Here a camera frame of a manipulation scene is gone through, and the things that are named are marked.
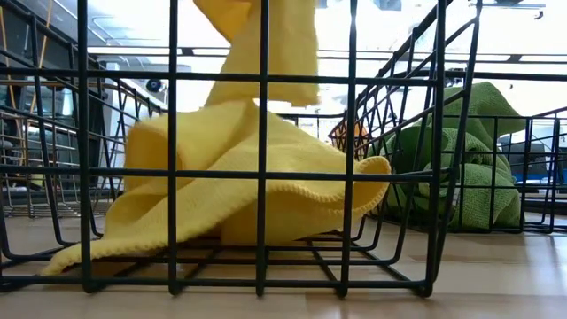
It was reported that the orange chair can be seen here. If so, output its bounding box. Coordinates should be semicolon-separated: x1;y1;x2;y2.
328;119;369;157

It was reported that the black computer monitor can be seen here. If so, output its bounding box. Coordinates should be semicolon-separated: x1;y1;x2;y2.
499;140;548;178

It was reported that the metal shelf rack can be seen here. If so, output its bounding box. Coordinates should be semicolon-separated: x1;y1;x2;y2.
0;79;76;218

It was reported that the large black wire basket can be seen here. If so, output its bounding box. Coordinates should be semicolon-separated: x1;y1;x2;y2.
0;0;484;299

